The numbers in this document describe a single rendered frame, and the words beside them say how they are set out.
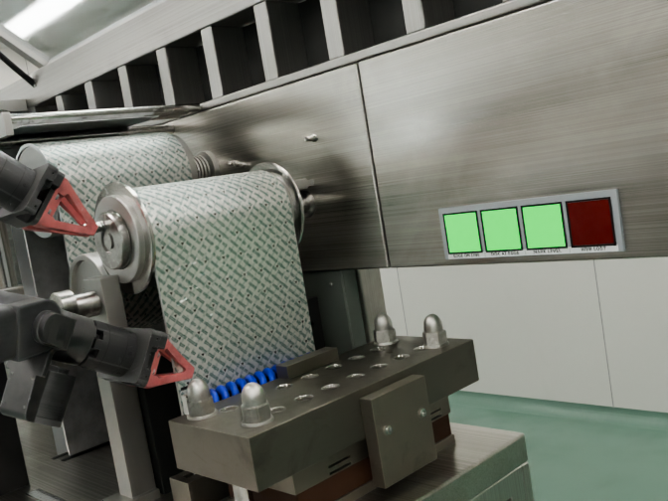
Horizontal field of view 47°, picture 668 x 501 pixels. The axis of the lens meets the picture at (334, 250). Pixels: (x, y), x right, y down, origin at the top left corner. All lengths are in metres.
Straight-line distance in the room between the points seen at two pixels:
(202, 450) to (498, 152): 0.50
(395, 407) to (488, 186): 0.30
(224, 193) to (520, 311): 2.92
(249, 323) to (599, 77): 0.54
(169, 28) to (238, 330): 0.66
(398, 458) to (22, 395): 0.43
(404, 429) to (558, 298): 2.81
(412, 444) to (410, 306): 3.33
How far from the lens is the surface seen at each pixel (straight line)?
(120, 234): 0.99
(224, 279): 1.04
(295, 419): 0.86
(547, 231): 0.94
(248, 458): 0.84
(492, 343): 4.01
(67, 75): 1.86
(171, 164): 1.29
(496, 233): 0.98
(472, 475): 1.01
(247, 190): 1.08
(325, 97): 1.17
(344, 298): 1.20
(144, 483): 1.09
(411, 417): 0.97
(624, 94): 0.89
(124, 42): 1.63
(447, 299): 4.11
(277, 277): 1.09
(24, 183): 0.97
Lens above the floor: 1.28
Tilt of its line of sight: 5 degrees down
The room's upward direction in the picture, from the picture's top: 9 degrees counter-clockwise
